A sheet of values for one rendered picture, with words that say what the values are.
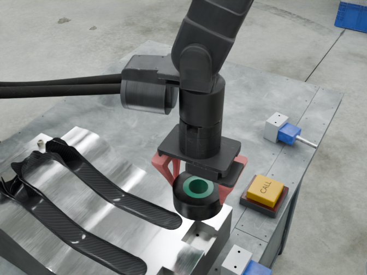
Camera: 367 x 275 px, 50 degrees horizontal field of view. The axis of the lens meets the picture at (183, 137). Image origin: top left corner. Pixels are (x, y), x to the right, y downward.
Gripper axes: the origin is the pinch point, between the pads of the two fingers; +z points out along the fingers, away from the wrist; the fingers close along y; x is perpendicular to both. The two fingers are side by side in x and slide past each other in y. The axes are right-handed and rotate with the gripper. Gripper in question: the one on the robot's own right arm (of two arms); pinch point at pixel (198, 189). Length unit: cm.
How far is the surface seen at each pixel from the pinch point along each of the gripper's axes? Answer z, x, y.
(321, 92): 19, -67, -10
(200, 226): 12.5, -2.4, 0.5
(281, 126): 15.3, -40.4, -4.6
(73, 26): 102, -210, 211
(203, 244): 13.5, 0.2, -1.3
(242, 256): 14.3, -1.2, -8.2
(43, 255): 11.0, 14.9, 20.8
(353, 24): 94, -300, -8
